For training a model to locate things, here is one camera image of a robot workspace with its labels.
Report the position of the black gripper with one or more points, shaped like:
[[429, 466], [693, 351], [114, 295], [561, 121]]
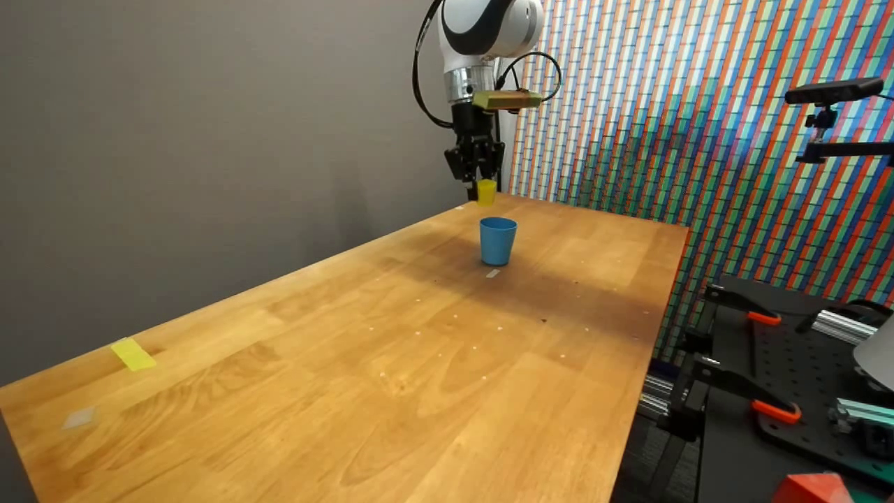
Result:
[[475, 129]]

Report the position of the yellow block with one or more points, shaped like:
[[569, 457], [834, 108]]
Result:
[[488, 192]]

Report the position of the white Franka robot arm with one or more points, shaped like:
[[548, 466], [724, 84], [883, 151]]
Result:
[[485, 33]]

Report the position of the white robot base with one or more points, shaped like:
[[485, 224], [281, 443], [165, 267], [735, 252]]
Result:
[[879, 358]]

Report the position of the blue plastic cup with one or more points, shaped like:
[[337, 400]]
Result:
[[499, 244]]

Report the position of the red block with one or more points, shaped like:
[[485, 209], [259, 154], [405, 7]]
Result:
[[811, 491]]

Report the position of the small white tape piece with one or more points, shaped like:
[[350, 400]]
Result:
[[493, 276]]

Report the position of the yellow tape strip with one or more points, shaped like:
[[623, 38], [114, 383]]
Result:
[[132, 357]]

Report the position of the silver aluminium extrusion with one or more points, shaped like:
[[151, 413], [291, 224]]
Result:
[[841, 329]]

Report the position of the teal aluminium extrusion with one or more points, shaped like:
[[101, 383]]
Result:
[[868, 415]]

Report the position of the white vertical backdrop post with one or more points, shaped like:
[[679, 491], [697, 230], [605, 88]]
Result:
[[516, 154]]

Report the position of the yellow wrist camera mount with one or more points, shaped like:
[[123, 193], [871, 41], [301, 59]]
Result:
[[507, 100]]

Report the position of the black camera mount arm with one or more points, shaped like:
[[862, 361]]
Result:
[[841, 150]]

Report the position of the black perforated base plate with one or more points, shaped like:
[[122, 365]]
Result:
[[809, 358]]

